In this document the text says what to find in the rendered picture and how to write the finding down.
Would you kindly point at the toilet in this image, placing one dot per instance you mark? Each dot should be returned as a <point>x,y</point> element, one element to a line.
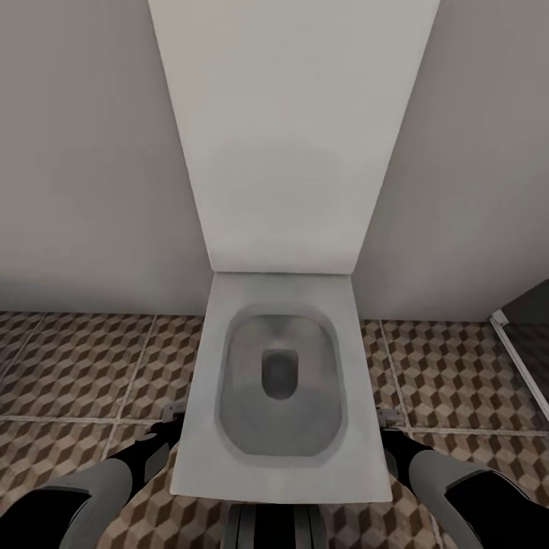
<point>288,112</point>

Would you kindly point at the robot trunk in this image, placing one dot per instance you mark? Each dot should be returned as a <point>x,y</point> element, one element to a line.
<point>274,526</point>

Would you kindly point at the shower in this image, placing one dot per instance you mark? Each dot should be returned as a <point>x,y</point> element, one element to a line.
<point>522,368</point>

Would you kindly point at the door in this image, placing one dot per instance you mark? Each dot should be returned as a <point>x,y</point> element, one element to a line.
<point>525,321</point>

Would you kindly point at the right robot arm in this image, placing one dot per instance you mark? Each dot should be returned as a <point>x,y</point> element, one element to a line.
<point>477,506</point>

